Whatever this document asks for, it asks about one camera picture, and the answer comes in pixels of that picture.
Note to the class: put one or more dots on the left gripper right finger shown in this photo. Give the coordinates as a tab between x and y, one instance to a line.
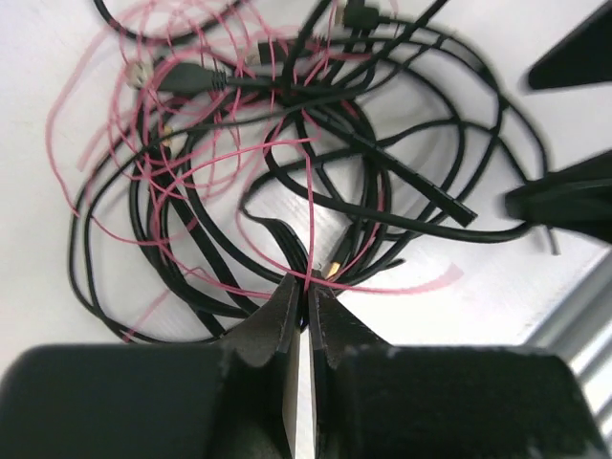
357	381

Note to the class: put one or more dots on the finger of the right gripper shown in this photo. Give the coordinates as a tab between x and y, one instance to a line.
575	198
582	57

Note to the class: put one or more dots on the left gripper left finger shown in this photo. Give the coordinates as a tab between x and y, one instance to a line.
256	417

